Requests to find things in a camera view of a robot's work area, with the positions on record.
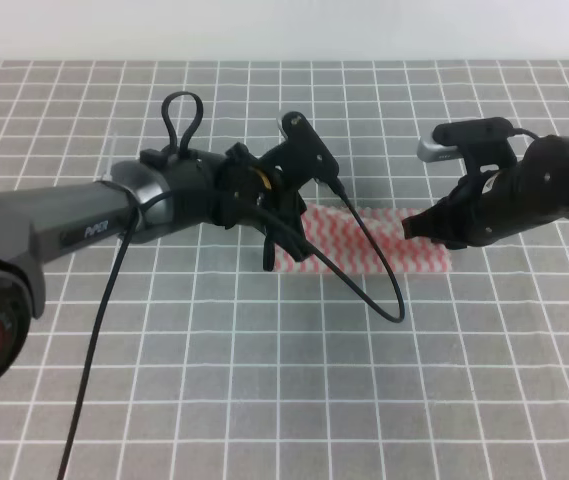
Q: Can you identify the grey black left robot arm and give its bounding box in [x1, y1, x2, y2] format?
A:
[0, 144, 302, 377]

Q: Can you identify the pink white wavy towel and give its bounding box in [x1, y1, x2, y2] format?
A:
[302, 203, 452, 275]

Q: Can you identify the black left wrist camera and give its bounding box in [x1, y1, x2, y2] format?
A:
[280, 111, 343, 194]

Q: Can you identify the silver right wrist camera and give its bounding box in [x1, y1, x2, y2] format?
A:
[416, 117, 517, 176]

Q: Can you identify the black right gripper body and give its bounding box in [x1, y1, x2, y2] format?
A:
[436, 169, 514, 247]

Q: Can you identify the grey grid tablecloth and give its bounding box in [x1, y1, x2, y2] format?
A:
[0, 60, 569, 479]

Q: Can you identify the black left camera cable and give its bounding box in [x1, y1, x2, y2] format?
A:
[56, 90, 407, 480]

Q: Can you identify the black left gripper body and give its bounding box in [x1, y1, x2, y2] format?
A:
[213, 143, 304, 234]

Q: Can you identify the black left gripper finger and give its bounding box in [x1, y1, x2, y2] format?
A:
[273, 219, 309, 261]
[262, 235, 276, 272]

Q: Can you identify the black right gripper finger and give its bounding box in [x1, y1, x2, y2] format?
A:
[443, 240, 468, 250]
[402, 208, 447, 240]

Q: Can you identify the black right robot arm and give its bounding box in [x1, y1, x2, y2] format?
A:
[402, 135, 569, 249]

